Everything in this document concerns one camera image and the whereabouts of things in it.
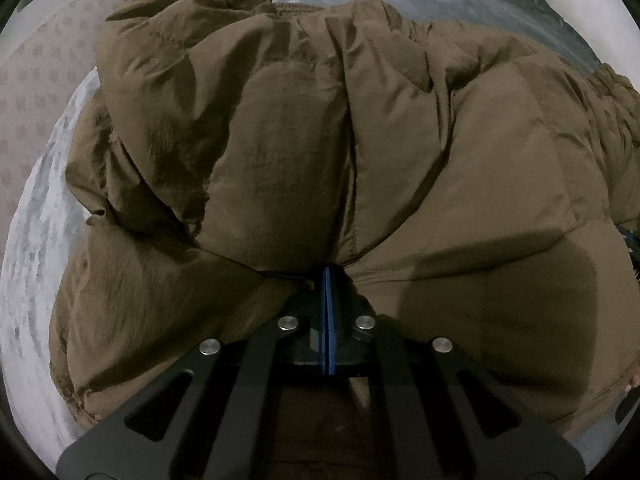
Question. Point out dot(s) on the grey plush blanket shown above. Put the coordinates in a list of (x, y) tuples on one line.
[(30, 260)]

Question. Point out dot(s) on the brown puffer jacket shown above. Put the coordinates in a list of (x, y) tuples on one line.
[(400, 160)]

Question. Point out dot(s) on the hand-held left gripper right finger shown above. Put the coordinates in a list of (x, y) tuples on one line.
[(370, 360)]

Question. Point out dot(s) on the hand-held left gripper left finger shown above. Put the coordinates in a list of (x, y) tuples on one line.
[(280, 360)]

